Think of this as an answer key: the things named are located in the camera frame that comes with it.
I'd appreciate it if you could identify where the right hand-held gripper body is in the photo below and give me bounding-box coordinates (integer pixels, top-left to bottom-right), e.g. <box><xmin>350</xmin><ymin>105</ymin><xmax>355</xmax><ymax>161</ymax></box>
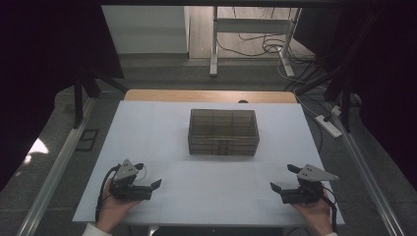
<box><xmin>279</xmin><ymin>163</ymin><xmax>339</xmax><ymax>205</ymax></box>

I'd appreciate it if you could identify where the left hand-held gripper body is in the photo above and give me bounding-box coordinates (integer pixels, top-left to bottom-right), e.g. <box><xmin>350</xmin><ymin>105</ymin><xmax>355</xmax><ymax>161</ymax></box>
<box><xmin>108</xmin><ymin>159</ymin><xmax>153</xmax><ymax>202</ymax></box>

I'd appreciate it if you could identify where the smoky transparent drawer cabinet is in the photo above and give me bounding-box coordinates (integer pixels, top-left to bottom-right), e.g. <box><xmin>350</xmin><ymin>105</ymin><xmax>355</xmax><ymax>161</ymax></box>
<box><xmin>188</xmin><ymin>108</ymin><xmax>261</xmax><ymax>156</ymax></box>

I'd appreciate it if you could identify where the person's right hand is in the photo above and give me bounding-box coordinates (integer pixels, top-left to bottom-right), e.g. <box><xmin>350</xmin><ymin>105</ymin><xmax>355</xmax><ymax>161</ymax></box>
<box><xmin>291</xmin><ymin>190</ymin><xmax>333</xmax><ymax>236</ymax></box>

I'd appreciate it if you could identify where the person's left hand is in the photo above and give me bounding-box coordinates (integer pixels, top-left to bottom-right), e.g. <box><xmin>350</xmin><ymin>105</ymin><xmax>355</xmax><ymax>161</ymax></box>
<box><xmin>95</xmin><ymin>186</ymin><xmax>142</xmax><ymax>234</ymax></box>

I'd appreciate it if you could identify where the white power strip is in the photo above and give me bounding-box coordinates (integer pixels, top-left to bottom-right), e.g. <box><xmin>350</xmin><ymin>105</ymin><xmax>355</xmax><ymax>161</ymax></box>
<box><xmin>315</xmin><ymin>114</ymin><xmax>343</xmax><ymax>139</ymax></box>

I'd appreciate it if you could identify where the dark floor socket cover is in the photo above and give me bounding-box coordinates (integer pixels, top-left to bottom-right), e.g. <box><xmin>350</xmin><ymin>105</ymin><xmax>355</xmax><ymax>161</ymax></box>
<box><xmin>76</xmin><ymin>129</ymin><xmax>100</xmax><ymax>152</ymax></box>

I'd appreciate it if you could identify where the black metal stand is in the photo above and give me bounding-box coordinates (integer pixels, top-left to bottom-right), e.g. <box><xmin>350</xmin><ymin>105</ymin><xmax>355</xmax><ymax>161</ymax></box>
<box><xmin>73</xmin><ymin>65</ymin><xmax>129</xmax><ymax>130</ymax></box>
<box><xmin>294</xmin><ymin>65</ymin><xmax>352</xmax><ymax>134</ymax></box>

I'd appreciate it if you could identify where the wooden table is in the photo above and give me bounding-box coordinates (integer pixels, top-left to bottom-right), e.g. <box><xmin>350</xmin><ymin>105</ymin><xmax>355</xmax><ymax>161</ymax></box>
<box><xmin>123</xmin><ymin>88</ymin><xmax>298</xmax><ymax>104</ymax></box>

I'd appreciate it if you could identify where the white cabinet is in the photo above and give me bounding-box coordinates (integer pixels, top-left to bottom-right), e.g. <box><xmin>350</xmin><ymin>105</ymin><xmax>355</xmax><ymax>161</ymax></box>
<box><xmin>101</xmin><ymin>5</ymin><xmax>191</xmax><ymax>55</ymax></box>

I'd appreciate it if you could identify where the black curtain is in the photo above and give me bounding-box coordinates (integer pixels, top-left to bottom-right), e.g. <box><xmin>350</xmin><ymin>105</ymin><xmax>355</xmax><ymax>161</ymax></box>
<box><xmin>293</xmin><ymin>0</ymin><xmax>417</xmax><ymax>191</ymax></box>
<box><xmin>0</xmin><ymin>0</ymin><xmax>125</xmax><ymax>192</ymax></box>

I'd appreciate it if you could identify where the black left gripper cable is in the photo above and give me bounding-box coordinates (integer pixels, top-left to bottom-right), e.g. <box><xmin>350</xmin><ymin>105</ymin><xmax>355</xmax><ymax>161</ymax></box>
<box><xmin>94</xmin><ymin>164</ymin><xmax>121</xmax><ymax>222</ymax></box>

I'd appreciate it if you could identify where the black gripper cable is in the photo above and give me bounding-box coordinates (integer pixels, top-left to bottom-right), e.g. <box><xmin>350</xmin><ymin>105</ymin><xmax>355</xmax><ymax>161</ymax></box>
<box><xmin>323</xmin><ymin>186</ymin><xmax>338</xmax><ymax>234</ymax></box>
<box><xmin>94</xmin><ymin>164</ymin><xmax>121</xmax><ymax>222</ymax></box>

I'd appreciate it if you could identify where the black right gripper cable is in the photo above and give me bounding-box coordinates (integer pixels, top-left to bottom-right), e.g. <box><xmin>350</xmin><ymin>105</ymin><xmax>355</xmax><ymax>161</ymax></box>
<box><xmin>323</xmin><ymin>186</ymin><xmax>338</xmax><ymax>234</ymax></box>

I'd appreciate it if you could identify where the aluminium rail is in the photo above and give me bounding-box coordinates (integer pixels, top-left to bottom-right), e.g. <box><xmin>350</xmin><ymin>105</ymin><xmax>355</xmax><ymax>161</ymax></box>
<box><xmin>332</xmin><ymin>116</ymin><xmax>407</xmax><ymax>236</ymax></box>
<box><xmin>16</xmin><ymin>97</ymin><xmax>96</xmax><ymax>236</ymax></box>

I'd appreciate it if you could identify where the tangle of floor cables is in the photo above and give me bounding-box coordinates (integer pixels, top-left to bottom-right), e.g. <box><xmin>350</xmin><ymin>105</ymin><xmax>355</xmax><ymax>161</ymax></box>
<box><xmin>217</xmin><ymin>6</ymin><xmax>328</xmax><ymax>92</ymax></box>

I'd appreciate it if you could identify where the white desk frame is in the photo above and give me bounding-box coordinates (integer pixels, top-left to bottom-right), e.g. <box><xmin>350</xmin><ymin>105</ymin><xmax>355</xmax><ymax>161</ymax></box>
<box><xmin>209</xmin><ymin>6</ymin><xmax>303</xmax><ymax>79</ymax></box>

